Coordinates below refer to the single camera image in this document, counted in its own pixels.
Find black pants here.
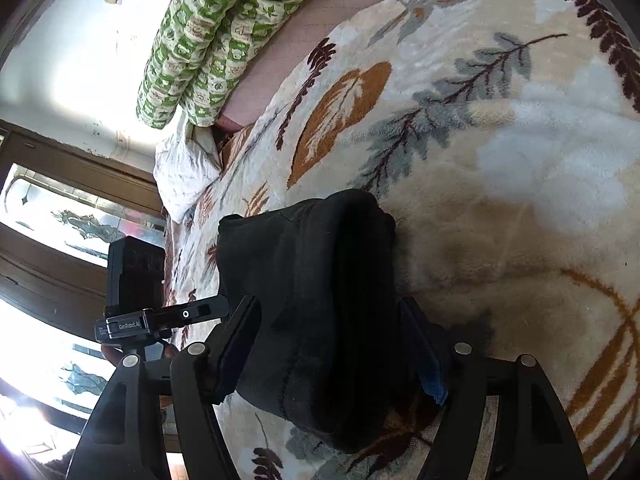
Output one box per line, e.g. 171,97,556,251
216,189,448,453

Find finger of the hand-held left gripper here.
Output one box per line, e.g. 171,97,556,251
154,294,232,327

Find person's left hand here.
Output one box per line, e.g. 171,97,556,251
101,341,126,368

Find pink bed sheet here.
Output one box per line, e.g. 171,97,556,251
220,0,458,133

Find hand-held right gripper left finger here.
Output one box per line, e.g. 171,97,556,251
65,295,263,480

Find green patterned quilt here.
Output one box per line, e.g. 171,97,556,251
136,0,313,131

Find leaf printed fleece blanket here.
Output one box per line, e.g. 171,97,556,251
162,0,640,480

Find brown window frame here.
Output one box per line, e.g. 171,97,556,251
0,120,171,461

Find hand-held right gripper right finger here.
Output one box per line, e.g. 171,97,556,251
397,296,590,480

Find white pillow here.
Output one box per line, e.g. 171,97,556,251
152,122,223,223

